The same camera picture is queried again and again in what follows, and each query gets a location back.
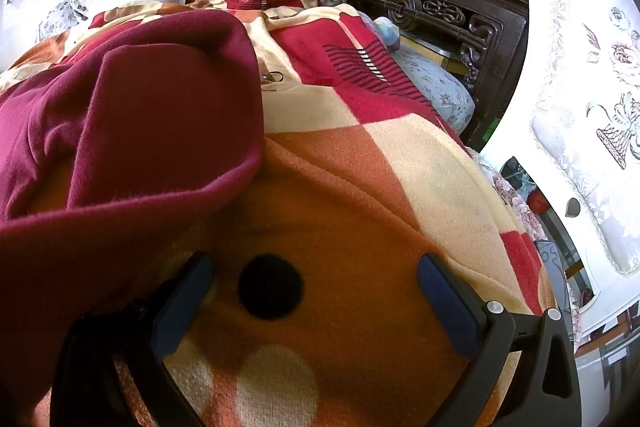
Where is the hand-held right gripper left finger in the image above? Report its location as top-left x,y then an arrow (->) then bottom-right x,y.
50,251 -> 217,427

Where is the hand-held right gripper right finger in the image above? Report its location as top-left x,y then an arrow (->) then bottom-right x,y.
416,253 -> 583,427

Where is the maroon fleece garment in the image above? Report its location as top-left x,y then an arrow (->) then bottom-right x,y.
0,9 -> 266,427

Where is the red orange patchwork blanket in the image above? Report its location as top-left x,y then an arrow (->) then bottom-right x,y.
0,0 -> 558,427

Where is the pale floral bed sheet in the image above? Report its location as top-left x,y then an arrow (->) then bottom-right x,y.
395,42 -> 476,138

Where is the white embroidered chair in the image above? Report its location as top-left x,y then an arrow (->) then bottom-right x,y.
480,0 -> 640,388

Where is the light blue cloth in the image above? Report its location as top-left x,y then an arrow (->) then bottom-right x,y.
372,17 -> 403,52

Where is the carved dark wooden bed frame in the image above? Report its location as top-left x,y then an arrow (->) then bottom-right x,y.
345,0 -> 531,152

